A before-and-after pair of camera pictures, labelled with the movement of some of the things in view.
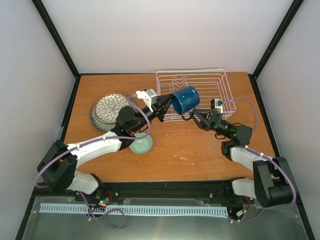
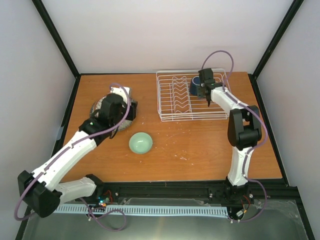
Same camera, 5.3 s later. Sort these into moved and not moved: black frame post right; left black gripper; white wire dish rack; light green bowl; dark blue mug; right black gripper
Moved: right black gripper; left black gripper; dark blue mug
Not moved: black frame post right; light green bowl; white wire dish rack
